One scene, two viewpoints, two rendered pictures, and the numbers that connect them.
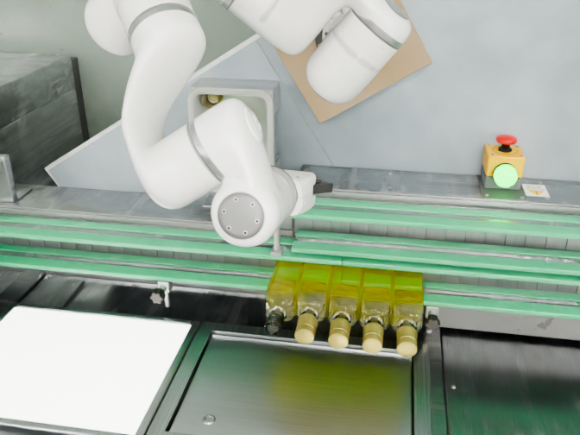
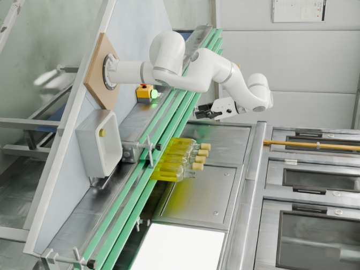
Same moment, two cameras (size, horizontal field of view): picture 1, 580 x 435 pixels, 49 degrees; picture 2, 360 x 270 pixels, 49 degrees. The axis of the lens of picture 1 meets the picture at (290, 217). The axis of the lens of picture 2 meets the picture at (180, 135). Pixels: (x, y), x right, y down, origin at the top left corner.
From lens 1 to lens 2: 166 cm
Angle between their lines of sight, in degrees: 70
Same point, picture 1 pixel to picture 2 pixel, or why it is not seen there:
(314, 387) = (199, 187)
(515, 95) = not seen: hidden behind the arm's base
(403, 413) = (214, 167)
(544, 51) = (135, 49)
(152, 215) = (106, 204)
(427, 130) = (125, 96)
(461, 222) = (170, 111)
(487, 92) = not seen: hidden behind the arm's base
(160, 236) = (123, 204)
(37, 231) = (100, 255)
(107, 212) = (95, 223)
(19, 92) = not seen: outside the picture
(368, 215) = (159, 128)
